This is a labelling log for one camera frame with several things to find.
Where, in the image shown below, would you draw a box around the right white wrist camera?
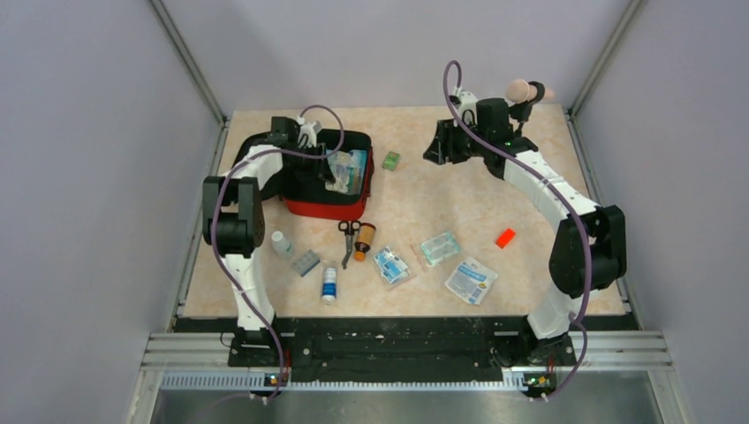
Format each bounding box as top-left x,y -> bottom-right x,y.
453,87 -> 478,125

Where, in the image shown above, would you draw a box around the orange red block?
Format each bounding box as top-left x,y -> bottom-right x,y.
495,228 -> 516,249

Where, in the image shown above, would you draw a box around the white blue dressing pouch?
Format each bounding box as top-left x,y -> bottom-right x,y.
444,257 -> 498,306

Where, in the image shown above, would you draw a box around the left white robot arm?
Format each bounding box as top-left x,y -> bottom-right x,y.
202,117 -> 344,331

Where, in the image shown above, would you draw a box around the white blue spray bottle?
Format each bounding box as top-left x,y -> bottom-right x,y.
321,261 -> 339,305

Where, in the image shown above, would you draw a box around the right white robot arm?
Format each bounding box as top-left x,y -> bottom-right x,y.
423,95 -> 627,364

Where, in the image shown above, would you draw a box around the red black medicine kit bag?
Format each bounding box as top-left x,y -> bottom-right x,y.
261,130 -> 375,221

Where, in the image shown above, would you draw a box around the blue cotton swab bag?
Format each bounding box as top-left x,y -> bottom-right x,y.
345,149 -> 367,195

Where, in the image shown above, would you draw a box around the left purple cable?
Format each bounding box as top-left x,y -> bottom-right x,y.
209,105 -> 345,402

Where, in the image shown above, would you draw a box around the grey blue pill blister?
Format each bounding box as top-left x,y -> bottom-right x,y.
291,249 -> 321,277

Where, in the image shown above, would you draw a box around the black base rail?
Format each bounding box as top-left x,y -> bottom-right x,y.
228,316 -> 576,383

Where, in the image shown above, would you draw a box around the black handled scissors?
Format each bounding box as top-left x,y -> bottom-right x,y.
338,220 -> 361,269

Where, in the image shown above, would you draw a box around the small green box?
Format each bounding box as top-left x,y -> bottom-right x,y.
382,151 -> 401,171

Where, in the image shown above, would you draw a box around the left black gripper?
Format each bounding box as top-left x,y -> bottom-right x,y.
285,141 -> 335,184

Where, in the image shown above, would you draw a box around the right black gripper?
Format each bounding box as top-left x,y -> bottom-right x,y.
423,117 -> 488,166

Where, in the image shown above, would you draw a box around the teal gauze packet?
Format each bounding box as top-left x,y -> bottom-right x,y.
420,231 -> 461,267

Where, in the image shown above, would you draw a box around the amber medicine bottle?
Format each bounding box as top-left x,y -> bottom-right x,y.
353,223 -> 376,261

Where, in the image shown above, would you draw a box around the clear white cap bottle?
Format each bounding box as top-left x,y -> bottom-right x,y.
271,231 -> 294,259

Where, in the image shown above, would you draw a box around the bandage strip packet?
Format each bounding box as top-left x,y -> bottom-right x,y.
325,152 -> 355,194

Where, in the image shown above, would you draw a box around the blue white plaster packet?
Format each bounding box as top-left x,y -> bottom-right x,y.
374,246 -> 411,287

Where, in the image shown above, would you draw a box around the black microphone stand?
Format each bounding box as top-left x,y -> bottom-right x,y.
505,79 -> 556,123

